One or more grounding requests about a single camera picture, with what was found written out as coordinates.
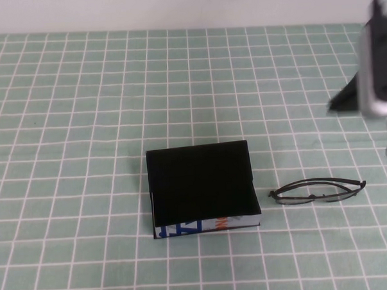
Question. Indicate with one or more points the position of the dark thin-framed glasses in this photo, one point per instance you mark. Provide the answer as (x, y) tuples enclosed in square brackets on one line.
[(358, 182)]

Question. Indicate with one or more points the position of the black printed glasses case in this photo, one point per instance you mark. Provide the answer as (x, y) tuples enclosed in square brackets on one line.
[(198, 183)]

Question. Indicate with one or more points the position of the green white checked tablecloth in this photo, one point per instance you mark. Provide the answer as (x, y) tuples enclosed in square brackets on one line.
[(82, 92)]

